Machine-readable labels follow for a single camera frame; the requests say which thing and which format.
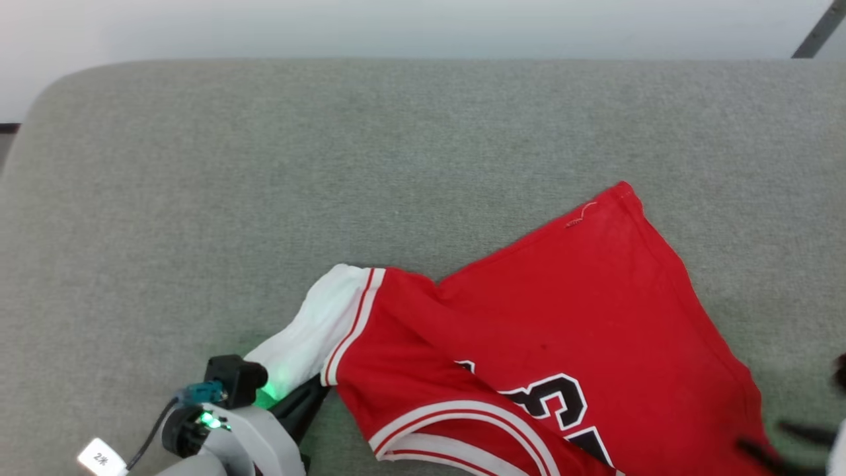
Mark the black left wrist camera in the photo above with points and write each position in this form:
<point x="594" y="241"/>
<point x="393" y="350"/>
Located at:
<point x="234" y="380"/>

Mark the dark grey slanted post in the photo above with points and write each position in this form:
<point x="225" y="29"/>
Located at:
<point x="819" y="30"/>

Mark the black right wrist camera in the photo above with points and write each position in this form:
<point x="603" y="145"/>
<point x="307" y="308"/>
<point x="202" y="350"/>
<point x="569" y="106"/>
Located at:
<point x="841" y="371"/>

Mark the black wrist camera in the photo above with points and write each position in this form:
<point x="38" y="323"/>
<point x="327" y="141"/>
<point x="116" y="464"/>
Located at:
<point x="234" y="380"/>
<point x="841" y="371"/>

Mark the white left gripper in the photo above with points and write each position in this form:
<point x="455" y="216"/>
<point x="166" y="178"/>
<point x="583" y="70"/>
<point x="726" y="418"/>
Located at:
<point x="264" y="439"/>

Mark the red basketball jersey white trim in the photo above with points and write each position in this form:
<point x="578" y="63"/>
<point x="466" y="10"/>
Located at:
<point x="562" y="317"/>

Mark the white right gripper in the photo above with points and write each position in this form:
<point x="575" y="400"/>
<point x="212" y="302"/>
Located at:
<point x="839" y="449"/>

